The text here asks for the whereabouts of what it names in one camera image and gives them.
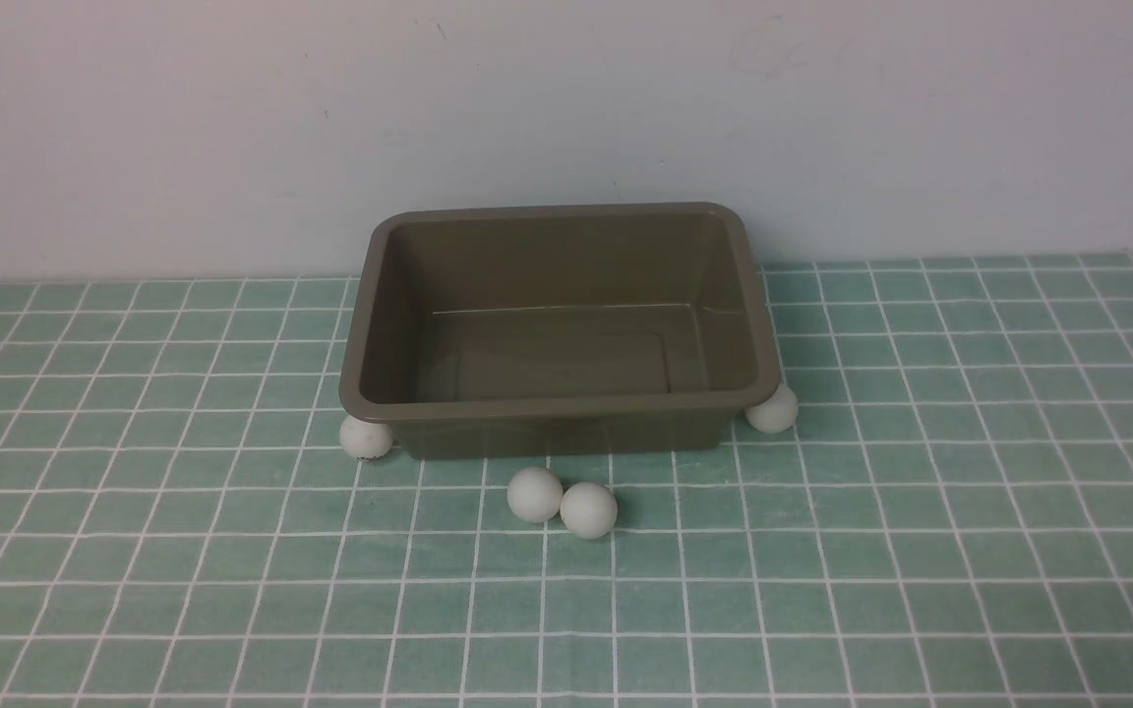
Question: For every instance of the olive green plastic bin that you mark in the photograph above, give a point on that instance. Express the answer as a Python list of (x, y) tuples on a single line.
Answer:
[(551, 330)]

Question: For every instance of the white ping-pong ball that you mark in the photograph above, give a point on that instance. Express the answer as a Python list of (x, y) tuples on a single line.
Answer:
[(776, 414), (364, 440), (535, 494), (589, 511)]

